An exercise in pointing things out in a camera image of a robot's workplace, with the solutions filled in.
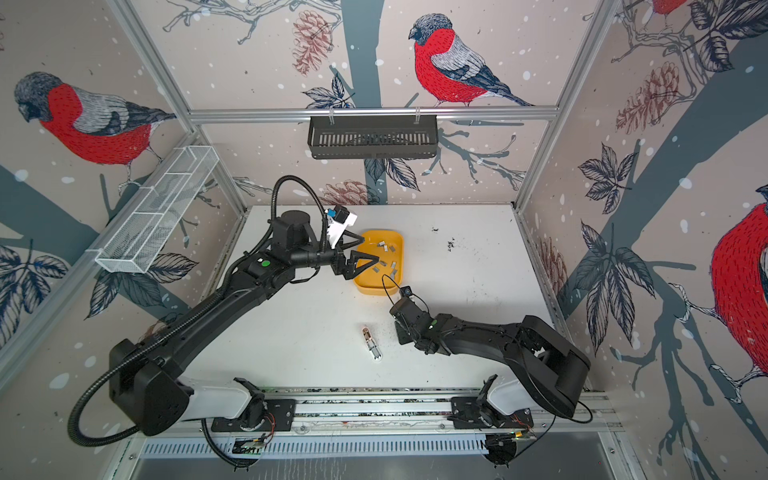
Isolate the white wire mesh shelf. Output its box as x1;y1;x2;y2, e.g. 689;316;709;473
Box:
95;145;219;273

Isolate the yellow plastic tray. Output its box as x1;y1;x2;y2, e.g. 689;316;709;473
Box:
354;229;405;296

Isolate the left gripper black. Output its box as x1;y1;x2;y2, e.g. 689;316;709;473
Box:
291;230;379;280

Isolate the black corrugated cable hose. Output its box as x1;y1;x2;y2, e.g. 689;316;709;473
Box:
67;175;330;448

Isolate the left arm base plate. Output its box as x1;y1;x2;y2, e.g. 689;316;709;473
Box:
210;399;297;433

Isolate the black wall basket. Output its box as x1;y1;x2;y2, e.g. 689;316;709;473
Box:
307;116;439;160

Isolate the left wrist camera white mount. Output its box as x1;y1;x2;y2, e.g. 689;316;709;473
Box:
326;205;358;248

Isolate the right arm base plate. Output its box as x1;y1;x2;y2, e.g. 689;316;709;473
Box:
447;397;534;430

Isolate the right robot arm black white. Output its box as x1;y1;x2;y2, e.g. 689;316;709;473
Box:
389;297;591;419

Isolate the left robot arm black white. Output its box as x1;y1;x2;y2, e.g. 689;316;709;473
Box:
109;205;378;436

